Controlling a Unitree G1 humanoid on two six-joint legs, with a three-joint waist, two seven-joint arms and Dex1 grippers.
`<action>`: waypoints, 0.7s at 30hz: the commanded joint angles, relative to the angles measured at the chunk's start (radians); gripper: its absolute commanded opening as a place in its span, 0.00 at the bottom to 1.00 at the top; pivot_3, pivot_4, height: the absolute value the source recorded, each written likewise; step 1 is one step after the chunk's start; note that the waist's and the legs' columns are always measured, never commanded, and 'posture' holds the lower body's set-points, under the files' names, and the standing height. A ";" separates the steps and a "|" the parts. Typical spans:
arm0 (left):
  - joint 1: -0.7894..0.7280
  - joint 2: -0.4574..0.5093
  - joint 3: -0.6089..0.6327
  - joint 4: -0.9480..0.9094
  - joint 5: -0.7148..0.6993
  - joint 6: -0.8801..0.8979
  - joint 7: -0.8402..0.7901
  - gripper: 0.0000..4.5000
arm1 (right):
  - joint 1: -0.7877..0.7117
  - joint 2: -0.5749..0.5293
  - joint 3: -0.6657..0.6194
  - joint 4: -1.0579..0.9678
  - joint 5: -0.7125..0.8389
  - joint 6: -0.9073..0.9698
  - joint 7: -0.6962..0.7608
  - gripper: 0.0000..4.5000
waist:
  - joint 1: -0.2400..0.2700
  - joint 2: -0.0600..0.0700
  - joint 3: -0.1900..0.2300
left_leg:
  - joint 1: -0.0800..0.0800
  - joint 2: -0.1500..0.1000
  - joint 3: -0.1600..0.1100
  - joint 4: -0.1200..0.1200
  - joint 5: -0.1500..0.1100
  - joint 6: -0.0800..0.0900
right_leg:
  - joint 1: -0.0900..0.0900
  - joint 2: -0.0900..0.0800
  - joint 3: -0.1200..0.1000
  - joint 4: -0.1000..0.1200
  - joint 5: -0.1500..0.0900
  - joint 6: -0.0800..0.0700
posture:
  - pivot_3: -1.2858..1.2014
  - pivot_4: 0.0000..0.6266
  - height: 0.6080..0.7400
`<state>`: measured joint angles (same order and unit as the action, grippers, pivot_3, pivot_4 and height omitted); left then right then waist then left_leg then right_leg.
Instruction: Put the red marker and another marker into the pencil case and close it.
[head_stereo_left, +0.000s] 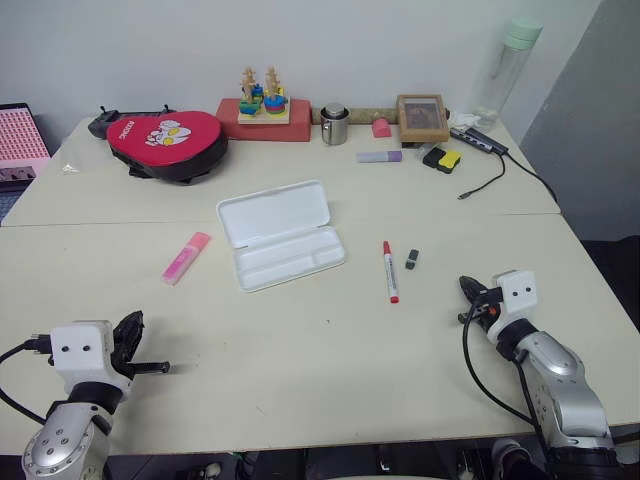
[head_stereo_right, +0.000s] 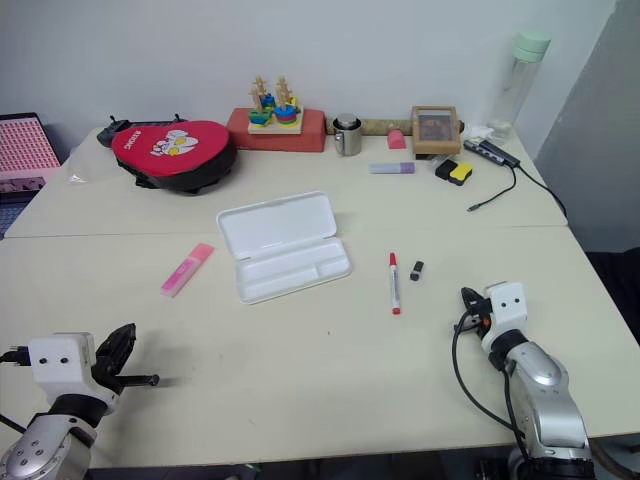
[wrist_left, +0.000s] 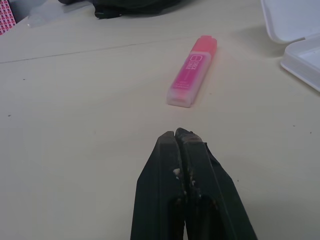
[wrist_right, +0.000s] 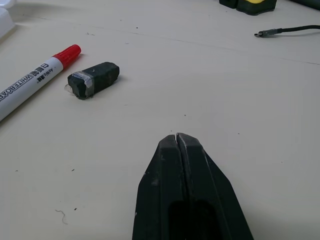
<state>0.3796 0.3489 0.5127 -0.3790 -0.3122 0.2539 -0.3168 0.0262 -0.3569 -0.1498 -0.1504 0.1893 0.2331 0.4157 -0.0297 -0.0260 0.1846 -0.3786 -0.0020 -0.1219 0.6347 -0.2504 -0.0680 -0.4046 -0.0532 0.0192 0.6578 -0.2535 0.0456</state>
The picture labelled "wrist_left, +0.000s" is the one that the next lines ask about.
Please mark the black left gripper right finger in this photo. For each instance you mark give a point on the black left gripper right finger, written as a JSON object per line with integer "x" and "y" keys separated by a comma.
{"x": 212, "y": 200}

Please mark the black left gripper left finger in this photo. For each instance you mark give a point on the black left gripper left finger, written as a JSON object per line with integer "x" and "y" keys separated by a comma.
{"x": 156, "y": 190}

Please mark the pink highlighter pen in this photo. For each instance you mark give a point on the pink highlighter pen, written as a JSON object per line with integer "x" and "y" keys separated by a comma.
{"x": 190, "y": 72}

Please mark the white plastic pencil case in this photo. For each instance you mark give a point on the white plastic pencil case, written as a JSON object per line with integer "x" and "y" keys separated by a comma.
{"x": 295, "y": 30}

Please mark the black bag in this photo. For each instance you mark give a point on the black bag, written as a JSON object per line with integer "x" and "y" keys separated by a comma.
{"x": 120, "y": 6}

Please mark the clear plastic wrapper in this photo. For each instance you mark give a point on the clear plastic wrapper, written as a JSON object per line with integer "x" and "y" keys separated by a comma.
{"x": 42, "y": 17}

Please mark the red patterned box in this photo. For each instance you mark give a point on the red patterned box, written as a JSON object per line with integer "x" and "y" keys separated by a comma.
{"x": 5, "y": 17}

